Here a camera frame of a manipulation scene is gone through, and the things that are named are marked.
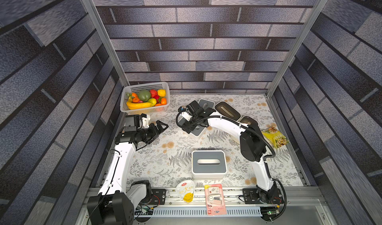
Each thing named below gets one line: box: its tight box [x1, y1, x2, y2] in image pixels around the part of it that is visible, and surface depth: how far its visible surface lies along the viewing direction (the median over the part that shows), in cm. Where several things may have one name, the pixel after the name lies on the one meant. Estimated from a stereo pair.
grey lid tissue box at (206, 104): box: [197, 98, 216, 111], surface depth 110 cm
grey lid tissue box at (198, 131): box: [190, 124, 208, 138], surface depth 93 cm
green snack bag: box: [261, 126, 289, 149], surface depth 92 cm
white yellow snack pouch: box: [175, 179, 196, 203], surface depth 70 cm
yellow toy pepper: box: [157, 89, 167, 98], surface depth 116 cm
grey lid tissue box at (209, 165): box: [191, 149, 228, 181], surface depth 76 cm
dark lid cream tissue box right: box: [237, 115, 260, 128], surface depth 99 cm
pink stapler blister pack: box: [203, 183, 227, 216], surface depth 73 cm
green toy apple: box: [147, 97, 157, 107], surface depth 106 cm
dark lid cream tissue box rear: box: [214, 100, 242, 122], surface depth 105 cm
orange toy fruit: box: [160, 97, 167, 106], surface depth 111 cm
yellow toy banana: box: [126, 101, 153, 111], surface depth 103 cm
